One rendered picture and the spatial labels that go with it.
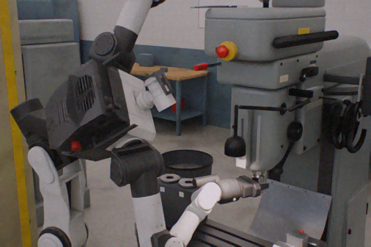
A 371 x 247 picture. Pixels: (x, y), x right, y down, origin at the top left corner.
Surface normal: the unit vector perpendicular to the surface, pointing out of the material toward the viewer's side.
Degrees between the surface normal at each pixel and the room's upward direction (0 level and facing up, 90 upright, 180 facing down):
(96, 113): 64
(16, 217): 90
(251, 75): 90
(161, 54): 90
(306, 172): 90
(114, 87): 59
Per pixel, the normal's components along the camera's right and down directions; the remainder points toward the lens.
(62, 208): -0.36, 0.24
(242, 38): -0.63, 0.20
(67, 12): 0.78, 0.16
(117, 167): -0.81, 0.14
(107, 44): -0.36, -0.25
